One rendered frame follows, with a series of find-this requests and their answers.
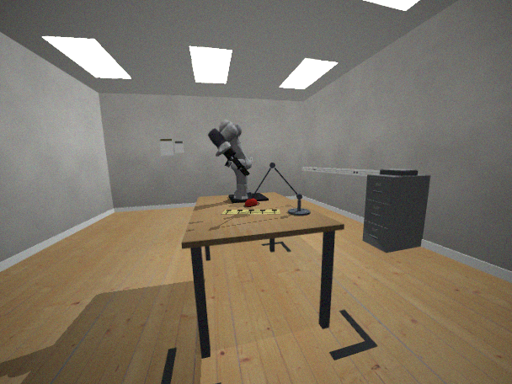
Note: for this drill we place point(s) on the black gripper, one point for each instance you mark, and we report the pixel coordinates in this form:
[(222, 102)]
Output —
[(229, 153)]

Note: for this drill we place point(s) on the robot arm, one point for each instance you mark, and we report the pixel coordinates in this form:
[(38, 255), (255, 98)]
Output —
[(230, 134)]

